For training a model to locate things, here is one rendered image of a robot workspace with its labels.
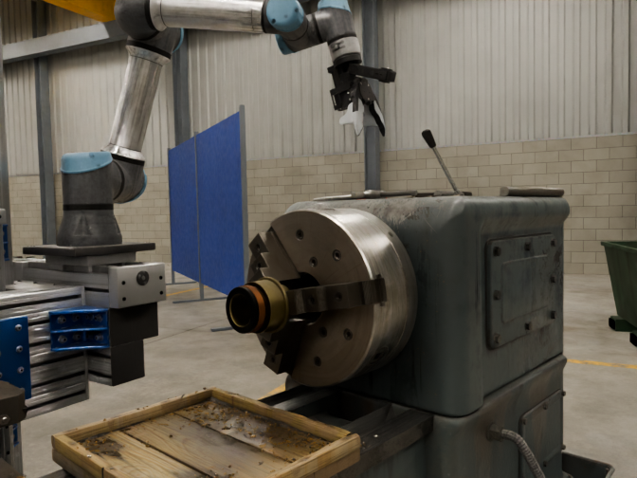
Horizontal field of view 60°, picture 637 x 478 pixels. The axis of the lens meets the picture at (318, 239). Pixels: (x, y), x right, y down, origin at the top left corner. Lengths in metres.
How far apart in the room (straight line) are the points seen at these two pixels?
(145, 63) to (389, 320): 0.97
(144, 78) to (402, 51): 10.38
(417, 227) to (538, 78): 10.17
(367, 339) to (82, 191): 0.81
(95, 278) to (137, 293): 0.10
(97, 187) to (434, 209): 0.82
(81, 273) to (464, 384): 0.88
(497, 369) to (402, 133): 10.39
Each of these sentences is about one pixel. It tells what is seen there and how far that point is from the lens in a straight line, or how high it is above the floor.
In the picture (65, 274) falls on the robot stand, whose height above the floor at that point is 1.09.
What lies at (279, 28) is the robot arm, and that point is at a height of 1.64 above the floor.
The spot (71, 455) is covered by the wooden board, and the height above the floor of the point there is 0.89.
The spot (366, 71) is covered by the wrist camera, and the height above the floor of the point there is 1.56.
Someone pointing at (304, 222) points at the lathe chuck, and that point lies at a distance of 0.96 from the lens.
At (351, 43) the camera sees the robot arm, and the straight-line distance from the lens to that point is 1.42.
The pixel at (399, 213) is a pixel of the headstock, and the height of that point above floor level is 1.22.
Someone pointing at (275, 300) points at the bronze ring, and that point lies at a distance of 0.88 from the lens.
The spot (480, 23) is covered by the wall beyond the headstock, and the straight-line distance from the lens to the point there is 11.52.
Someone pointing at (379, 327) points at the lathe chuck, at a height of 1.05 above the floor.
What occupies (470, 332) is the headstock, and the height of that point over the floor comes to 1.01.
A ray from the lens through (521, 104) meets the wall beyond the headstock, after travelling 11.06.
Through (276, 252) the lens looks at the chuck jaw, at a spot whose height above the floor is 1.16.
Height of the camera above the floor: 1.23
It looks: 3 degrees down
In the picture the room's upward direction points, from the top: 1 degrees counter-clockwise
